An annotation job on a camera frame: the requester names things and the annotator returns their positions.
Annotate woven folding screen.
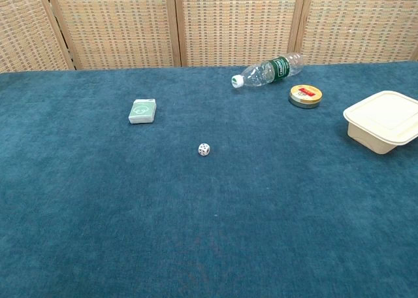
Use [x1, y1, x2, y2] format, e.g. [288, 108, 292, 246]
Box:
[0, 0, 418, 74]

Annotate cream lidded food container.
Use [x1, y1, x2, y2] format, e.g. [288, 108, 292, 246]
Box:
[342, 90, 418, 156]

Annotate clear plastic bottle green label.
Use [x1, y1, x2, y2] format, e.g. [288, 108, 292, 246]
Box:
[231, 52, 304, 89]

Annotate blue table cloth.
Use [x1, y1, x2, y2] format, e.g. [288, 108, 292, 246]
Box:
[0, 60, 418, 298]

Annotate round yellow tin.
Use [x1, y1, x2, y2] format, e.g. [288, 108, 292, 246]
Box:
[288, 84, 324, 109]

